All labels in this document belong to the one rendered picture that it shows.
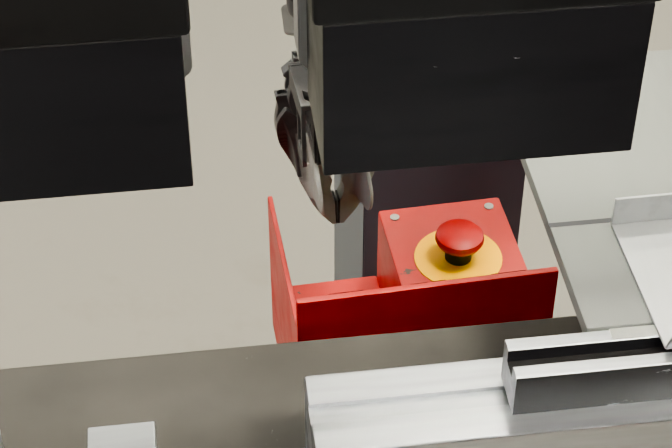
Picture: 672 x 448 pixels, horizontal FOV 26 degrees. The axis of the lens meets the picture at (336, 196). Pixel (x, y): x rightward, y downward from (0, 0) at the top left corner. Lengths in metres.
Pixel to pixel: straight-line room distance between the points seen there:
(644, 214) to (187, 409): 0.32
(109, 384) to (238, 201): 1.49
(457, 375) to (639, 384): 0.10
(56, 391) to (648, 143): 0.42
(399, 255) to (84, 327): 1.13
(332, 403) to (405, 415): 0.04
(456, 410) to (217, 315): 1.45
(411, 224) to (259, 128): 1.40
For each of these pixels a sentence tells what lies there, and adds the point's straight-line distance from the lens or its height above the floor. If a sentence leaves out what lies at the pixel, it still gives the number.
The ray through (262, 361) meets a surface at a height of 0.88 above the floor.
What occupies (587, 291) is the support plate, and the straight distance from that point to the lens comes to 0.86.
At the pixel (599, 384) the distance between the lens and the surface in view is 0.83.
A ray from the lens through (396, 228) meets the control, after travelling 1.22.
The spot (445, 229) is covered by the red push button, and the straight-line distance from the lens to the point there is 1.18.
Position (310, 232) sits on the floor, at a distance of 2.39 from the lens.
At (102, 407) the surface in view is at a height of 0.88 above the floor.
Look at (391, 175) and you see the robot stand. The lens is 1.55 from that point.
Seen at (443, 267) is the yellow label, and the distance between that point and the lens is 1.19.
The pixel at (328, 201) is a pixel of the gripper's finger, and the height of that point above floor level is 0.85.
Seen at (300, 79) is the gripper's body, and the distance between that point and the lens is 1.05.
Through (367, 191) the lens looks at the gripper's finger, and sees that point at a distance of 1.10.
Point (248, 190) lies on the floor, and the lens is 2.47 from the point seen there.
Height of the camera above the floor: 1.59
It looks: 40 degrees down
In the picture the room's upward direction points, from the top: straight up
